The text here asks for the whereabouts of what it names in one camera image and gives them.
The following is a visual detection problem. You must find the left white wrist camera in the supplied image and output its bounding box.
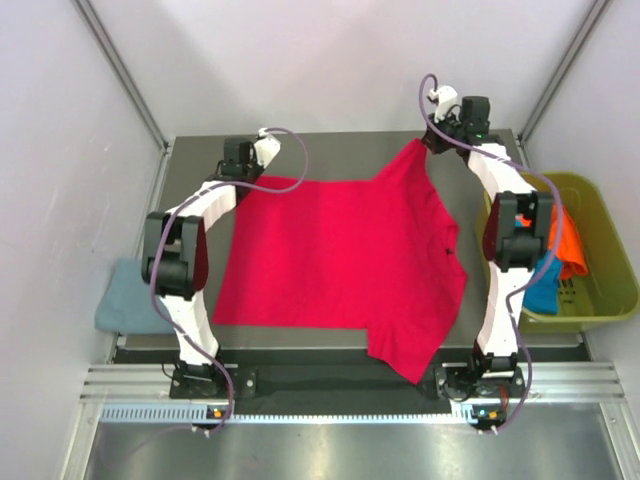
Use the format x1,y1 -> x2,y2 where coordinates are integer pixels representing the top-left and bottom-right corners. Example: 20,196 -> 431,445
254,128 -> 281,170

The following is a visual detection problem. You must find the aluminium frame rail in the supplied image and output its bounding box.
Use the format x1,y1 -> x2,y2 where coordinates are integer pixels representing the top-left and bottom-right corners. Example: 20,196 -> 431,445
81,362 -> 624,403

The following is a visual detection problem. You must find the olive green plastic bin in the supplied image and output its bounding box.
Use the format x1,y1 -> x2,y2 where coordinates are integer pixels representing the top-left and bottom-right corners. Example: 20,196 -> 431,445
474,171 -> 640,334

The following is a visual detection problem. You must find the orange t shirt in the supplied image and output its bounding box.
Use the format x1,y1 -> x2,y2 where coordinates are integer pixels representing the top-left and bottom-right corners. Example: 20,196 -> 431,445
514,202 -> 590,281

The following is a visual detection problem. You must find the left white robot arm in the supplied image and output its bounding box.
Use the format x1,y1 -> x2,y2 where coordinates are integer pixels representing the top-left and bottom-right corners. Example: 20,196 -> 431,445
141,137 -> 264,399

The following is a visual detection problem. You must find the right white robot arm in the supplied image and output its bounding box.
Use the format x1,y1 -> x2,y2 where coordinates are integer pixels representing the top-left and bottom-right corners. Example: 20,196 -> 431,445
420,86 -> 556,396

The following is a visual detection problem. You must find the left aluminium corner post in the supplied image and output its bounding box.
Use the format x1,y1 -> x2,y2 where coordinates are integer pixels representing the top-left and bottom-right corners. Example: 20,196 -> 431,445
69,0 -> 169,150

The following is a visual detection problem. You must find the aluminium corner post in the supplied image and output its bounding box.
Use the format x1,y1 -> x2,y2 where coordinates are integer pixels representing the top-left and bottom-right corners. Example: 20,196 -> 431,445
516,0 -> 612,147
69,0 -> 169,150

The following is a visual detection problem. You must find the slotted grey cable duct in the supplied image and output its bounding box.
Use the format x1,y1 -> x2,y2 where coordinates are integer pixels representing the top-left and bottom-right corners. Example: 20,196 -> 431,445
99,403 -> 506,425

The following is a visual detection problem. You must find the folded grey-blue t shirt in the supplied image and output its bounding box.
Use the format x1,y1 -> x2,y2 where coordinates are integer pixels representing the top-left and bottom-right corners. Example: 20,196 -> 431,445
94,258 -> 174,335

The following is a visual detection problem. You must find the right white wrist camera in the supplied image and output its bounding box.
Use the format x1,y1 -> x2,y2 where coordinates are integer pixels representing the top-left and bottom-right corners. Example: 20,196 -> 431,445
427,85 -> 458,123

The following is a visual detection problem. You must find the blue t shirt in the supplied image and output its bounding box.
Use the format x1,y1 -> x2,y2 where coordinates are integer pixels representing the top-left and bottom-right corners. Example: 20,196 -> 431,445
523,257 -> 563,315

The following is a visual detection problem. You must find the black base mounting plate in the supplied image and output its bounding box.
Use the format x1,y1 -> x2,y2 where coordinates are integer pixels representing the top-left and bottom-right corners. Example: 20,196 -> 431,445
173,348 -> 524,418

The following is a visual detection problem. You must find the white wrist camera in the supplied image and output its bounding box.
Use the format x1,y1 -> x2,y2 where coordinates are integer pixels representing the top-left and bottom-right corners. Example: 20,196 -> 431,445
254,128 -> 281,170
427,85 -> 458,123

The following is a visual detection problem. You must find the right aluminium corner post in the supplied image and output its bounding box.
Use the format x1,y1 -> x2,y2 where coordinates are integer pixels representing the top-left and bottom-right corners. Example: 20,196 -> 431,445
516,0 -> 612,147

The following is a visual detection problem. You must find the magenta t shirt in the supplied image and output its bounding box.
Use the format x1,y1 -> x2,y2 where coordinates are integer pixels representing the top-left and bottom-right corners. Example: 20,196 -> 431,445
212,139 -> 467,383

